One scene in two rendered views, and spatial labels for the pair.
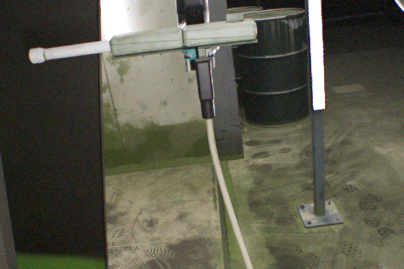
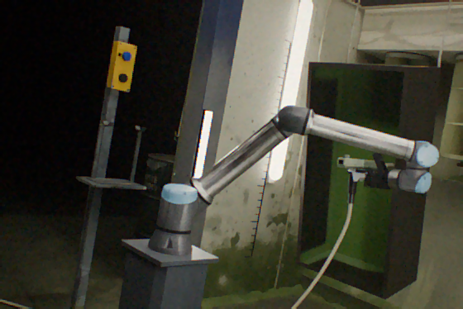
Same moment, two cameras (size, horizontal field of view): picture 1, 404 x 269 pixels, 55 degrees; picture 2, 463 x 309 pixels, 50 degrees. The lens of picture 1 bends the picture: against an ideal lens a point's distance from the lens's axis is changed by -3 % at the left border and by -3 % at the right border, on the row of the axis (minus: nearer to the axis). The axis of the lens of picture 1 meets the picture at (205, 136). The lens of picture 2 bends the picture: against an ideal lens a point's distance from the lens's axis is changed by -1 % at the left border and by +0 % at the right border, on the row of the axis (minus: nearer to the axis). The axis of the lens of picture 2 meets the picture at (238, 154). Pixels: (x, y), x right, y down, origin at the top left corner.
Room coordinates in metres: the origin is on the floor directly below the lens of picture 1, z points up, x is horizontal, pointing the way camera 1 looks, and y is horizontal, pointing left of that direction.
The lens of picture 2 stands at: (2.10, -2.13, 1.20)
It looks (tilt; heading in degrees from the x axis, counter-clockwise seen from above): 3 degrees down; 133
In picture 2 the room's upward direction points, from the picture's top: 10 degrees clockwise
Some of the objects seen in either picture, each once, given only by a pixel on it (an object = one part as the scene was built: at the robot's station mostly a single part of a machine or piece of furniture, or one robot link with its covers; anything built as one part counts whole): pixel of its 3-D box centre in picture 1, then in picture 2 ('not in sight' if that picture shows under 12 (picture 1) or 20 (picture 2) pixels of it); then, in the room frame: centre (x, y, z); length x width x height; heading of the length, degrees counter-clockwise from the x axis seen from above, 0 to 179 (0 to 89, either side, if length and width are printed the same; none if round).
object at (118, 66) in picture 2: not in sight; (121, 67); (-0.34, -0.60, 1.42); 0.12 x 0.06 x 0.26; 88
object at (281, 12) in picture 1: (269, 16); not in sight; (3.29, -0.65, 0.86); 0.54 x 0.54 x 0.01
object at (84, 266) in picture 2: not in sight; (98, 171); (-0.40, -0.60, 0.82); 0.06 x 0.06 x 1.64; 88
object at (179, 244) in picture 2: not in sight; (172, 237); (0.48, -0.73, 0.69); 0.19 x 0.19 x 0.10
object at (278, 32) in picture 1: (273, 67); not in sight; (3.28, -0.65, 0.44); 0.59 x 0.58 x 0.89; 12
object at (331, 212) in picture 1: (319, 214); not in sight; (1.75, -0.54, 0.01); 0.20 x 0.20 x 0.01; 88
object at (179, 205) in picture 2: not in sight; (178, 206); (0.47, -0.73, 0.83); 0.17 x 0.15 x 0.18; 126
